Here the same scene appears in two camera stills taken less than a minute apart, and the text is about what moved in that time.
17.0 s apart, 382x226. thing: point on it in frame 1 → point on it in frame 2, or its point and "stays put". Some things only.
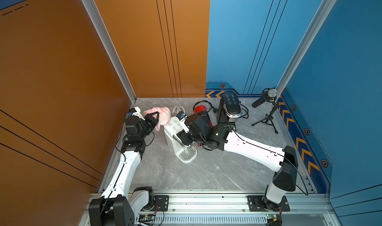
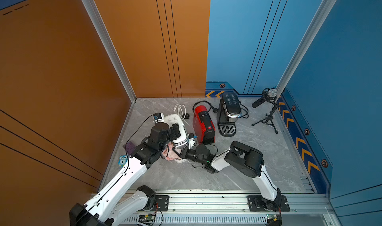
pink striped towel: [164, 115] → [169, 153]
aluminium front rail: [310, 209] stays put
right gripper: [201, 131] → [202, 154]
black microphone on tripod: [269, 95] stays put
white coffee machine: [186, 154] stays put
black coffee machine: [229, 109] stays put
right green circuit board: [274, 219] stays put
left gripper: [153, 122] → [174, 132]
